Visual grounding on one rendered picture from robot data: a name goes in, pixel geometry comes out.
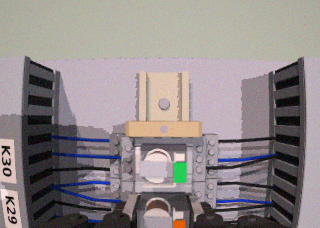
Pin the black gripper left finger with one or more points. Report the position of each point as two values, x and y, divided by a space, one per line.
116 219

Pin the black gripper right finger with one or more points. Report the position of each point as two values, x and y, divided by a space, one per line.
201 213

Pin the grey relay socket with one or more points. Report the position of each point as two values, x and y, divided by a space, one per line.
204 153

